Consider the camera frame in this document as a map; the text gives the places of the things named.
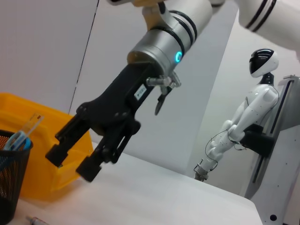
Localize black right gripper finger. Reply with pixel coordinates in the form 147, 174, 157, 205
45, 114, 91, 167
75, 121, 142, 183

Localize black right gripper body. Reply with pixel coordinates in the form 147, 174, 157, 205
76, 62, 163, 137

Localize clear plastic ruler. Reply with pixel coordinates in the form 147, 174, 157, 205
21, 112, 45, 137

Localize black mesh pen holder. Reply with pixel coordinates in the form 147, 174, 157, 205
0, 130, 34, 225

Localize yellow plastic bin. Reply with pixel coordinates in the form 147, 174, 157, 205
0, 92, 94, 203

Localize white humanoid robot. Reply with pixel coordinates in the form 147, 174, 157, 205
194, 48, 280, 181

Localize grey metal robot stand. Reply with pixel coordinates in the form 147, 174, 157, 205
241, 74, 300, 225

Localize right arm cable with plug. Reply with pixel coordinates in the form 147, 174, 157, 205
146, 71, 182, 116

